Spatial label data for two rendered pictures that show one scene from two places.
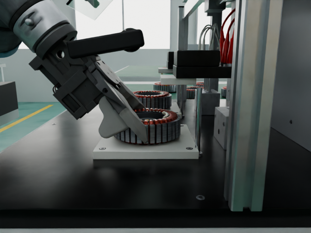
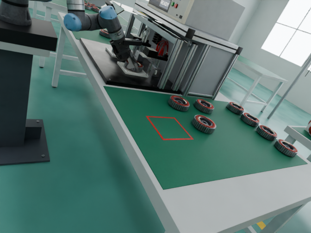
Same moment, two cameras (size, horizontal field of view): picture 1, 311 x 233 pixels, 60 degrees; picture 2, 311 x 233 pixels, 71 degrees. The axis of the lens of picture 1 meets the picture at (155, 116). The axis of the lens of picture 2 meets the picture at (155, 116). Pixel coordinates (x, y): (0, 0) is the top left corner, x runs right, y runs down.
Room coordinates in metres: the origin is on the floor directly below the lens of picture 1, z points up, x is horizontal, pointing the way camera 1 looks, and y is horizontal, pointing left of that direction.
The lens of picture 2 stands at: (-0.70, 0.62, 1.19)
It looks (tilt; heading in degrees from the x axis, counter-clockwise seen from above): 27 degrees down; 321
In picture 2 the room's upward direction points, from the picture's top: 23 degrees clockwise
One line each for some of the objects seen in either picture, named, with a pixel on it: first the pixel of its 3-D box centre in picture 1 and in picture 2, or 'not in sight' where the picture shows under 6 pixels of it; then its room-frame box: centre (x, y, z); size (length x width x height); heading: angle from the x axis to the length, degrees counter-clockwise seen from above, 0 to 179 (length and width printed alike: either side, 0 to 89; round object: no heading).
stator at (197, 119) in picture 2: not in sight; (203, 123); (-0.10, -0.15, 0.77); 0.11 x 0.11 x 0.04
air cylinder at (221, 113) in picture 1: (233, 126); (153, 70); (0.43, -0.13, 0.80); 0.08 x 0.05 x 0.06; 0
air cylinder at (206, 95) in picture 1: (206, 101); (139, 55); (0.67, -0.13, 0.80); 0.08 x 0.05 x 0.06; 0
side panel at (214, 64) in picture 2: not in sight; (209, 74); (0.23, -0.39, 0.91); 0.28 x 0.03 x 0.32; 90
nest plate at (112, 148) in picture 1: (146, 138); (132, 69); (0.43, 0.01, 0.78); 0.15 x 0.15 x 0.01; 0
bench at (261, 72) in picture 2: not in sight; (227, 71); (2.52, -3.33, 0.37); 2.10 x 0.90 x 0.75; 0
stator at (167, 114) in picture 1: (146, 124); (133, 65); (0.43, 0.01, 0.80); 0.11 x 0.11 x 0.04
